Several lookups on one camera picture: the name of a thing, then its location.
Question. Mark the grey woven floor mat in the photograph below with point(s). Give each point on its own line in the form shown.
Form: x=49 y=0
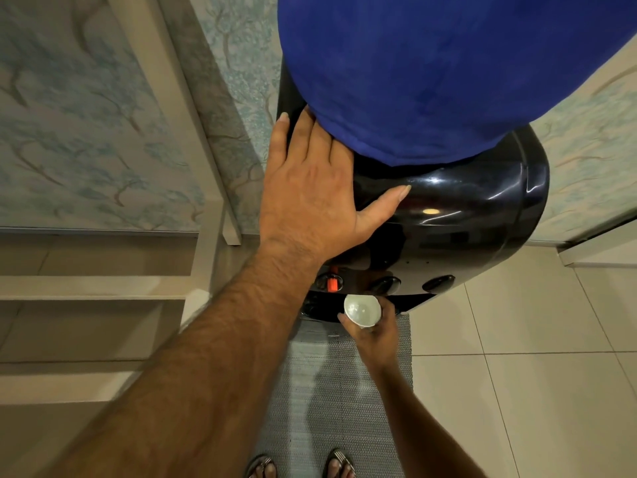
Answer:
x=328 y=393

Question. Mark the black water dispenser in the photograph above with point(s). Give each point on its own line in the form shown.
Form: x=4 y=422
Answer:
x=463 y=218

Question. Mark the striped left sandal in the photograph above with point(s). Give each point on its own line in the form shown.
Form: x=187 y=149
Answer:
x=261 y=467

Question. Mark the white wooden shelf unit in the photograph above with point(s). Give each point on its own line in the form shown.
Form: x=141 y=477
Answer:
x=149 y=204

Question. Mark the white skirting board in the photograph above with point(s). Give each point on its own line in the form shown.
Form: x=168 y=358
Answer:
x=597 y=248

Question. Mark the striped right sandal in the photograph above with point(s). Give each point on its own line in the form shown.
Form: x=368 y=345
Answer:
x=341 y=465

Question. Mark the person's left thumb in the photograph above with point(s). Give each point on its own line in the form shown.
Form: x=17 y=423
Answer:
x=385 y=201

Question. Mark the person's left forearm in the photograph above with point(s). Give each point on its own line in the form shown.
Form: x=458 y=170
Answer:
x=199 y=363

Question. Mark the person's right forearm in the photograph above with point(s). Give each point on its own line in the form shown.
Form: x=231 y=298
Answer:
x=418 y=423

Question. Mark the person's right hand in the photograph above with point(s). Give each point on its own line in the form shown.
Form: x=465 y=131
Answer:
x=375 y=341

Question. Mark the small white cup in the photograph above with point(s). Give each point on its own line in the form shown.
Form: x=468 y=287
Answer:
x=362 y=310

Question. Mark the person's left middle finger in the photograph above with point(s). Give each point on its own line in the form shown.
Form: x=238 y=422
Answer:
x=322 y=144

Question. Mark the striped sandal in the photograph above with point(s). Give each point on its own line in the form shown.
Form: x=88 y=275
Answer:
x=341 y=465
x=261 y=467

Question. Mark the black dispenser tap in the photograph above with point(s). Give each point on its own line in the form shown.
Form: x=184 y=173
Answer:
x=384 y=285
x=438 y=283

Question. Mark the orange dispenser tap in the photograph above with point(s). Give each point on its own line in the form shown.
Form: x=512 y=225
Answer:
x=329 y=282

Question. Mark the person's left hand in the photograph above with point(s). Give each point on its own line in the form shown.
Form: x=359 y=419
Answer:
x=308 y=199

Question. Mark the person's left little finger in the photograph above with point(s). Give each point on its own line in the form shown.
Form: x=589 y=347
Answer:
x=278 y=141

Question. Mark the person's right thumb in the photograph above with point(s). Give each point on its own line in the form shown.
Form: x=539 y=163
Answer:
x=347 y=325

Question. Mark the blue cloth bottle cover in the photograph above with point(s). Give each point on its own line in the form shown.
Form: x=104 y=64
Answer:
x=438 y=69

